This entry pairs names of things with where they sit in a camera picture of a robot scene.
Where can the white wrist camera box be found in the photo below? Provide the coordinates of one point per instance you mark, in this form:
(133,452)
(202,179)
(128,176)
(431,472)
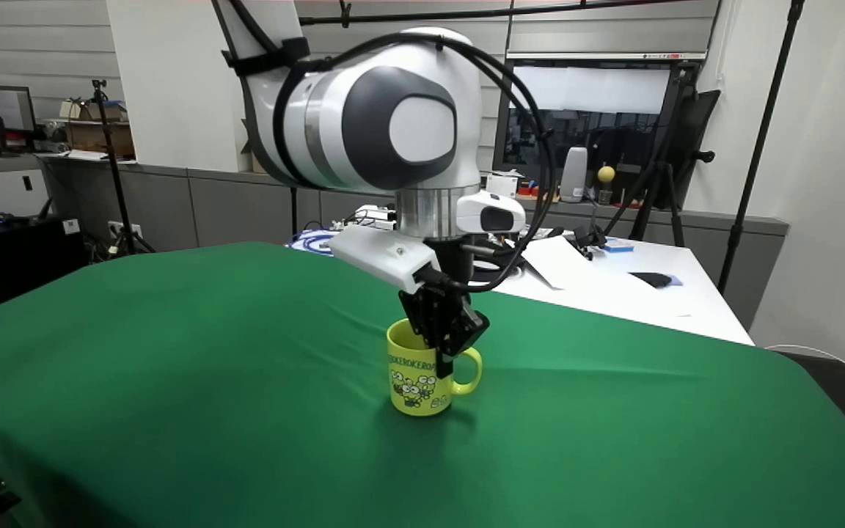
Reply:
(381,255)

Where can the thin black pole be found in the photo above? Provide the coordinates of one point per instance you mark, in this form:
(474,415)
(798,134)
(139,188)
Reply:
(760,147)

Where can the dark monitor screen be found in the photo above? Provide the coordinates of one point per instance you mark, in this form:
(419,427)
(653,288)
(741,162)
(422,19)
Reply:
(588,126)

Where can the green tablecloth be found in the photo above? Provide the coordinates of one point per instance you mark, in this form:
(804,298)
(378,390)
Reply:
(198,390)

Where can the yellow ball on stick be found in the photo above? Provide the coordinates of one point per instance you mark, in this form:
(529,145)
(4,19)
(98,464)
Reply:
(606,173)

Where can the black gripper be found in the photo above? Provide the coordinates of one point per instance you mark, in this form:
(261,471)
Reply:
(447,310)

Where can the brown cardboard box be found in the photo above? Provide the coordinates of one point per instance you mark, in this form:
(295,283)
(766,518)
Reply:
(98,135)

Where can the black bin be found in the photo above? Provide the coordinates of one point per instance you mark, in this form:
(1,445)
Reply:
(13,260)

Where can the yellow printed mug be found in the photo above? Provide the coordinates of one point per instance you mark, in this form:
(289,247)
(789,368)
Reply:
(418,383)

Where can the grey counter shelf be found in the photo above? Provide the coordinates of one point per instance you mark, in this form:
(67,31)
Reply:
(226,207)

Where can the small blue item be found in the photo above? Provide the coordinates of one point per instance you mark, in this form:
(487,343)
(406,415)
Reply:
(617,247)

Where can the black light stand tripod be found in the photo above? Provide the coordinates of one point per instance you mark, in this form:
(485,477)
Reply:
(116,176)

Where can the white tilted panel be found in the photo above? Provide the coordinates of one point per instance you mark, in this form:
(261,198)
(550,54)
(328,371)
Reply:
(572,173)

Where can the black camera tripod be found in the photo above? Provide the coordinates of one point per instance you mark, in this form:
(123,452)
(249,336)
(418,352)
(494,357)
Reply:
(673,156)

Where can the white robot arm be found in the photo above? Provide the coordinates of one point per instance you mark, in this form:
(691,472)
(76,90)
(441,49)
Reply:
(381,118)

